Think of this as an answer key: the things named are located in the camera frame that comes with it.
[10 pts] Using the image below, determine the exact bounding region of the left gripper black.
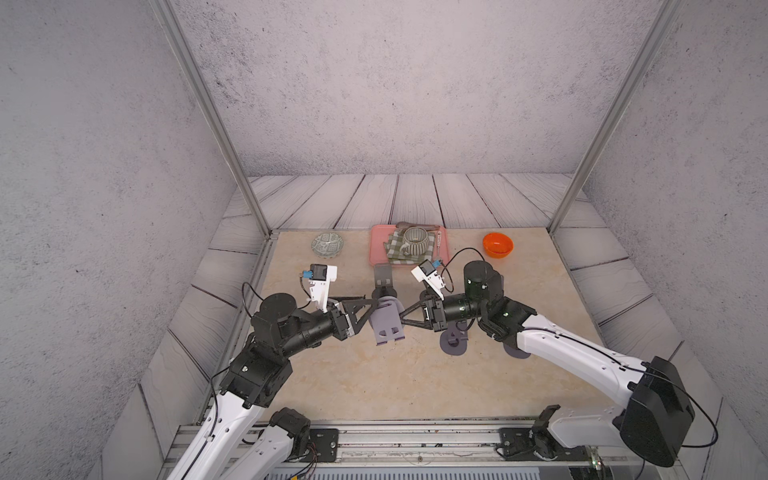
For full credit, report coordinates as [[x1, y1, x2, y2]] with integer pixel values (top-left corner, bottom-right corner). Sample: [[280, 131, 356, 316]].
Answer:
[[277, 296, 377, 362]]

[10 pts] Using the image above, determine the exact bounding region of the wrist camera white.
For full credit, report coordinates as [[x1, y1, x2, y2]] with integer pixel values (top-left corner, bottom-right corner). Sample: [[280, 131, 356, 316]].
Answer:
[[411, 260, 445, 300], [302, 264, 338, 313]]

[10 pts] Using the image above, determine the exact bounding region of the dark phone stand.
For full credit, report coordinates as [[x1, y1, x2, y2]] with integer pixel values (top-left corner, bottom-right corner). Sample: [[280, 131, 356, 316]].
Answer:
[[372, 263, 397, 300]]

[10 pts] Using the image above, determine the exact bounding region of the green patterned dish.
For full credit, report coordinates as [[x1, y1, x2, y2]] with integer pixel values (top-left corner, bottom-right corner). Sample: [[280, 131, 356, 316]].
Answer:
[[311, 232, 344, 259]]

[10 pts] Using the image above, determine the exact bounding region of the brown wooden spoon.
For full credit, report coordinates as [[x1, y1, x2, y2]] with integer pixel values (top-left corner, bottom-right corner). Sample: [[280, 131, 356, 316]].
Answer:
[[395, 222, 442, 231]]

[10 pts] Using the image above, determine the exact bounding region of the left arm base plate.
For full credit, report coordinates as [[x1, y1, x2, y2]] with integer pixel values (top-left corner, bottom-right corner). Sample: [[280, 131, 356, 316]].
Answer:
[[286, 427, 340, 463]]

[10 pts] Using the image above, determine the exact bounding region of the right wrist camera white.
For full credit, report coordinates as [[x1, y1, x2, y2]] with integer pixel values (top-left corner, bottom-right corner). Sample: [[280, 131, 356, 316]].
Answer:
[[411, 260, 445, 300]]

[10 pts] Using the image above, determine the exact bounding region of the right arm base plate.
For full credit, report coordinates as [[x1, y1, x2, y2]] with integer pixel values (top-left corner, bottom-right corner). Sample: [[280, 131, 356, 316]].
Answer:
[[495, 427, 589, 462]]

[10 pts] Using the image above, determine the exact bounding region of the green checkered cloth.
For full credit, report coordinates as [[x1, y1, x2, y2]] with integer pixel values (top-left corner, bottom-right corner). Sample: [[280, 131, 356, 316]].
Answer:
[[387, 229, 430, 265]]

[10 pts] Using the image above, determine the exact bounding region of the pink tray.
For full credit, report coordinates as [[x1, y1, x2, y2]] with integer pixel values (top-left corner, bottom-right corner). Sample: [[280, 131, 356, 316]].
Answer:
[[369, 225, 450, 265]]

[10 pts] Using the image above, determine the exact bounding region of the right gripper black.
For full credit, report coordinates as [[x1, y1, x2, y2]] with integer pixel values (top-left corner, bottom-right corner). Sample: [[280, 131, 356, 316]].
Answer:
[[398, 295, 489, 334]]

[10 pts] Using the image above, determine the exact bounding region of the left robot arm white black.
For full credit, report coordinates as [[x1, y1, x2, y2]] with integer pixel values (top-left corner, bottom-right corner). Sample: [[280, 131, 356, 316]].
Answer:
[[170, 293, 378, 479]]

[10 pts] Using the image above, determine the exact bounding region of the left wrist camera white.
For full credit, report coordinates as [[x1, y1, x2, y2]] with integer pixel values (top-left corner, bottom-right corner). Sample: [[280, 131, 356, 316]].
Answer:
[[302, 264, 338, 313]]

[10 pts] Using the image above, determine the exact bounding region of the striped ceramic cup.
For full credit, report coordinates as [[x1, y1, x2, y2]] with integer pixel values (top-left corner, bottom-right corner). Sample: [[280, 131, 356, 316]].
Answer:
[[400, 226, 430, 256]]

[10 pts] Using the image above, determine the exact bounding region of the orange bowl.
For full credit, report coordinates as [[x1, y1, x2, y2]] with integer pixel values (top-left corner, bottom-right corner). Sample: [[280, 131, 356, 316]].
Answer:
[[482, 232, 514, 259]]

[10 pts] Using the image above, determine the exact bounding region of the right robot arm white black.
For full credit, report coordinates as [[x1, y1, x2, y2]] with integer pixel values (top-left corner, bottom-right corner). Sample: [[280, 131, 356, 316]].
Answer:
[[411, 260, 695, 467]]

